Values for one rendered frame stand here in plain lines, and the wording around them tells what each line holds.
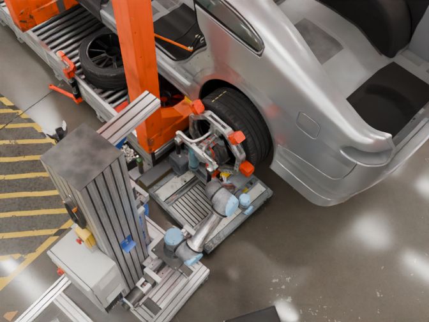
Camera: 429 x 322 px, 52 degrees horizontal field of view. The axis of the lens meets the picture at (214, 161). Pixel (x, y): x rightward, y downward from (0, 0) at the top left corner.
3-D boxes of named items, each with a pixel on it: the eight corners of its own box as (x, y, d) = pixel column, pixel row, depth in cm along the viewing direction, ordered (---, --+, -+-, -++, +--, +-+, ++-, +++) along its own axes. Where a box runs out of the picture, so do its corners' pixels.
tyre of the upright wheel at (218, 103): (231, 149, 385) (284, 163, 333) (212, 164, 376) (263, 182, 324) (202, 83, 354) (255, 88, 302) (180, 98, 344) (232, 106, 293)
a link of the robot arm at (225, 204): (180, 250, 282) (226, 184, 266) (196, 266, 277) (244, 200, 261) (170, 254, 271) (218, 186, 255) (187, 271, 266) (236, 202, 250)
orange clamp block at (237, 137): (239, 139, 311) (246, 138, 302) (232, 145, 307) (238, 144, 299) (234, 131, 309) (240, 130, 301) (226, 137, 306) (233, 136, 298)
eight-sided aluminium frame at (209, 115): (240, 180, 347) (248, 142, 301) (235, 185, 345) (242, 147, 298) (194, 138, 366) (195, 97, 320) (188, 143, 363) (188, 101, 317)
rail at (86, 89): (159, 158, 402) (158, 145, 383) (151, 164, 398) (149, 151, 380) (15, 20, 487) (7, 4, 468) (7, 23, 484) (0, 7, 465)
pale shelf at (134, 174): (150, 170, 367) (150, 168, 364) (135, 181, 360) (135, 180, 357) (119, 138, 381) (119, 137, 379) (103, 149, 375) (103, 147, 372)
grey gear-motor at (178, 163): (214, 159, 415) (216, 138, 385) (180, 186, 398) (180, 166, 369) (200, 147, 421) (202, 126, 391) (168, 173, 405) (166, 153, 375)
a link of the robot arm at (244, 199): (232, 195, 293) (233, 200, 303) (245, 206, 289) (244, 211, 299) (240, 187, 295) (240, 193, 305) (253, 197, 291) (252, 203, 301)
